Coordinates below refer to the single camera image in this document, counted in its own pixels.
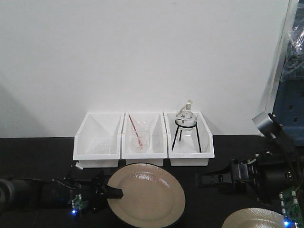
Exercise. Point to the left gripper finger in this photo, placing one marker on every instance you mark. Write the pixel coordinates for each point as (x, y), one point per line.
(113, 193)

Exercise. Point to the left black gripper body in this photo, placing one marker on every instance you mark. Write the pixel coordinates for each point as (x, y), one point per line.
(79, 195)

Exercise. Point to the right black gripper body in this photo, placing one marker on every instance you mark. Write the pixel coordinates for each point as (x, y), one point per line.
(245, 174)

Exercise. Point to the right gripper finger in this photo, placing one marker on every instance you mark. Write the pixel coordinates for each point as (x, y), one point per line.
(232, 190)
(213, 179)

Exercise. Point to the beige round plate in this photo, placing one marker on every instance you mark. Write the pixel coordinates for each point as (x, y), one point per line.
(152, 197)
(257, 218)

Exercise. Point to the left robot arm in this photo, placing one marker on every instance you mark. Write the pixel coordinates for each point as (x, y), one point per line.
(23, 194)

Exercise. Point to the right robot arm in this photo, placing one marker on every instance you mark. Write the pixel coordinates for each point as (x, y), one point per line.
(262, 177)

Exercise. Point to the right white storage bin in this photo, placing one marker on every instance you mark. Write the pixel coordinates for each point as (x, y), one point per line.
(190, 159)

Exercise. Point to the white storage bin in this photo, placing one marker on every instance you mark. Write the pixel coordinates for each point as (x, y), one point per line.
(97, 143)
(157, 151)
(190, 159)

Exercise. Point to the left white storage bin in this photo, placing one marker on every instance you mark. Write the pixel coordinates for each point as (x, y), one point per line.
(97, 143)

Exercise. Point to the round glass flask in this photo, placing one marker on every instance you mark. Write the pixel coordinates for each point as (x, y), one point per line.
(185, 118)

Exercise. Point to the middle white storage bin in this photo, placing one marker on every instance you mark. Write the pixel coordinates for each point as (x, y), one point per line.
(157, 151)

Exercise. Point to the clear glass beaker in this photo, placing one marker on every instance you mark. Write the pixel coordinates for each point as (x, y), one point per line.
(140, 137)

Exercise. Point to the blue pegboard drying rack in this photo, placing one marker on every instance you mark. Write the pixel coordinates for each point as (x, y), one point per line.
(289, 102)

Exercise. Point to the red stirring rod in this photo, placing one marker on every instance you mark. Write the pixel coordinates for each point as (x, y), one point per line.
(134, 128)

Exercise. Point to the plastic bag of pegs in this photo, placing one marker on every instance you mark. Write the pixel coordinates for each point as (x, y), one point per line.
(293, 68)

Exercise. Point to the black wire tripod stand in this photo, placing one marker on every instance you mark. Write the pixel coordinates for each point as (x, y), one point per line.
(186, 141)

